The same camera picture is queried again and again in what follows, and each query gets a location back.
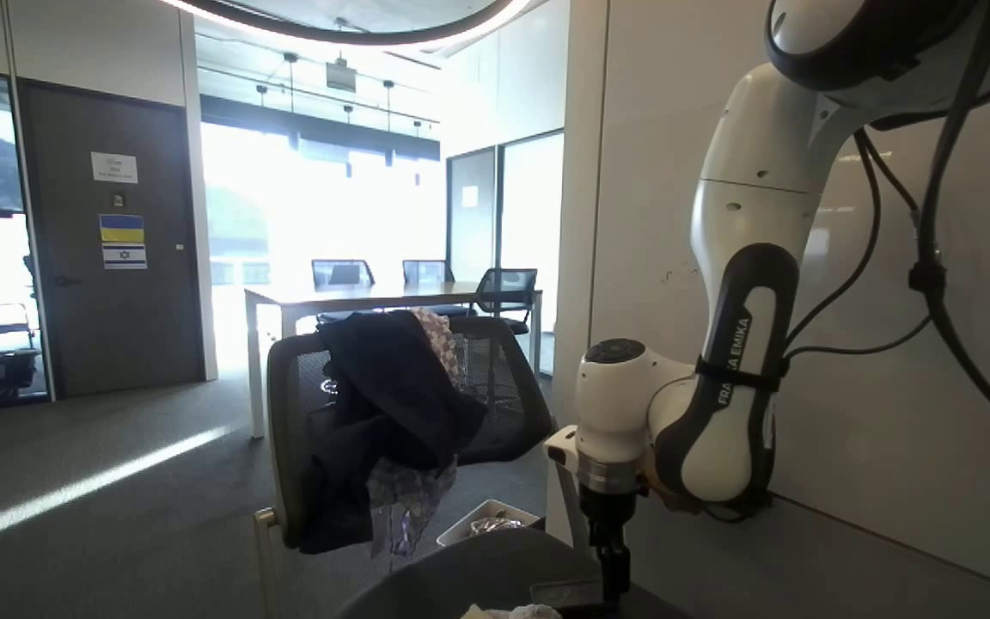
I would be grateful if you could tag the crumpled cream cloth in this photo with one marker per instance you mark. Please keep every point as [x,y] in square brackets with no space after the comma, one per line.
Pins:
[515,610]

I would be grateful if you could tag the black framed office chair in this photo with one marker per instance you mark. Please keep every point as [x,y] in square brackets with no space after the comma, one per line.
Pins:
[483,287]

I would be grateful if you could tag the small hanging ceiling sign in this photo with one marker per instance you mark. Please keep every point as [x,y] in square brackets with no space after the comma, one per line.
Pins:
[342,76]

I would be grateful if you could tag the white meeting table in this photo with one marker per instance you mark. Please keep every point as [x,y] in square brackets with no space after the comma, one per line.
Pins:
[323,296]

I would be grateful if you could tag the blue yellow poster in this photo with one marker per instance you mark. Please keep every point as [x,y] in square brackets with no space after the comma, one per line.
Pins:
[124,242]

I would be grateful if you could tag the dark grey office chair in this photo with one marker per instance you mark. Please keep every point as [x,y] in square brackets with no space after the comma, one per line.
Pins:
[496,580]

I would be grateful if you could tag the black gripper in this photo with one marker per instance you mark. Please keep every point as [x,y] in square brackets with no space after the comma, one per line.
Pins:
[614,516]

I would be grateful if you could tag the large white board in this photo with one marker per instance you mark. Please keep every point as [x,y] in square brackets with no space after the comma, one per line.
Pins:
[886,458]

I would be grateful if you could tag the dark brown door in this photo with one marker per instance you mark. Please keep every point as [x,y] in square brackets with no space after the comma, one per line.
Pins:
[71,309]

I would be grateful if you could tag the patterned white purple fabric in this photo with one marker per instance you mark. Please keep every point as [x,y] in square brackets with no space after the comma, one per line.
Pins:
[409,502]

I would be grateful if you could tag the blue grey meeting chair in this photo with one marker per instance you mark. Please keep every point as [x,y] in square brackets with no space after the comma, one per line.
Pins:
[424,273]
[342,276]

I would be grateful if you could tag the white paper notice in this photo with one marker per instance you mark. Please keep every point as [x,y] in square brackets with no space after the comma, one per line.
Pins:
[116,166]

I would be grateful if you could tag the black jacket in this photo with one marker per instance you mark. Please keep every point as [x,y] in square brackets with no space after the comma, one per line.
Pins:
[393,389]

